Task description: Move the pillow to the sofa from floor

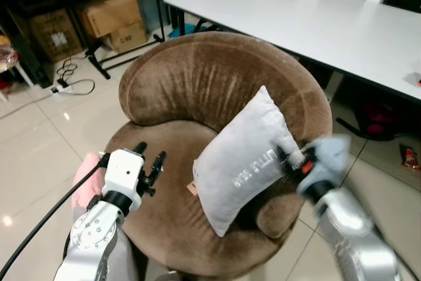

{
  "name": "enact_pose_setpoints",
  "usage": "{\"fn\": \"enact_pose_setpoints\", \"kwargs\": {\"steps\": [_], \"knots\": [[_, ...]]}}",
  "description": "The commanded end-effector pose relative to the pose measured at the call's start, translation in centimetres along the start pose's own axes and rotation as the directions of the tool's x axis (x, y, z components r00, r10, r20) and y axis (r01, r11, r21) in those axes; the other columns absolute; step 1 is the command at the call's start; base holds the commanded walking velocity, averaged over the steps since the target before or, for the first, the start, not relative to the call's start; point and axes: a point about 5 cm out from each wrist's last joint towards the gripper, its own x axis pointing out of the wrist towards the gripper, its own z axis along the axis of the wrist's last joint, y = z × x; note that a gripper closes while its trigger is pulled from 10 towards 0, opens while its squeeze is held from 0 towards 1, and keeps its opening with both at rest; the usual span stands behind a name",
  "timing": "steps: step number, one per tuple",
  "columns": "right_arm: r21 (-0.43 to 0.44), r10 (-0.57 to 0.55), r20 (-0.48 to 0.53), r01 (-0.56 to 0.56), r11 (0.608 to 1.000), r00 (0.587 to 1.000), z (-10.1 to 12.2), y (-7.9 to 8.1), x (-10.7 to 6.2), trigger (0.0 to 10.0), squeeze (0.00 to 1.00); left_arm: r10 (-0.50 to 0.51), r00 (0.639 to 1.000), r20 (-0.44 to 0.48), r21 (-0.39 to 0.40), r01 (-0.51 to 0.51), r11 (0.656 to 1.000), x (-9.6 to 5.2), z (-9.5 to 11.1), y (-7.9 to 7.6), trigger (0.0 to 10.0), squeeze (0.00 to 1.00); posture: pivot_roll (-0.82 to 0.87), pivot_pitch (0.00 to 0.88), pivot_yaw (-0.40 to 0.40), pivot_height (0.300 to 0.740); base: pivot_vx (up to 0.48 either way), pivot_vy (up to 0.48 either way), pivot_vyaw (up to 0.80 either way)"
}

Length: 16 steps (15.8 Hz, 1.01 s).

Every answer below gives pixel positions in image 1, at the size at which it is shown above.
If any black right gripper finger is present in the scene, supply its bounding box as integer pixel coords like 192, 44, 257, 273
276, 145, 302, 172

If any grey printed pillow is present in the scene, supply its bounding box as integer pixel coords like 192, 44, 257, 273
193, 86, 307, 238

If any brown round velvet sofa chair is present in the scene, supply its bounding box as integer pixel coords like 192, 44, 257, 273
104, 31, 334, 278

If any pink soft cushion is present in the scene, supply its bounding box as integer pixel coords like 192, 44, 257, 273
71, 152, 106, 211

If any red black bag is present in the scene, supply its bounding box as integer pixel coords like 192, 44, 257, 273
337, 99, 398, 141

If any red snack packet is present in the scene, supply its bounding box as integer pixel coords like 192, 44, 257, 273
402, 145, 421, 172

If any large brown cardboard box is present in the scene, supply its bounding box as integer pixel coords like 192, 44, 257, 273
78, 0, 149, 54

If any long white table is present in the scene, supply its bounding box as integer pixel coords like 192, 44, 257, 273
163, 0, 421, 103

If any dark printed cardboard box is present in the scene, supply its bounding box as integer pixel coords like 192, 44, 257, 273
29, 9, 84, 62

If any colourful toy item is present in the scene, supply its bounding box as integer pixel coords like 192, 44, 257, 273
0, 34, 20, 75

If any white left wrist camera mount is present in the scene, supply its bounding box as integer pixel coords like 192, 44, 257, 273
101, 149, 146, 197

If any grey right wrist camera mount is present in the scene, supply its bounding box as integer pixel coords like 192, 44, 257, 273
308, 136, 353, 193

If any white power strip with cables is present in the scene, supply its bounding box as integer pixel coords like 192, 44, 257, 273
51, 56, 97, 96

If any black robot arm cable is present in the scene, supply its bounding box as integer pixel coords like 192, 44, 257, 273
0, 155, 110, 279

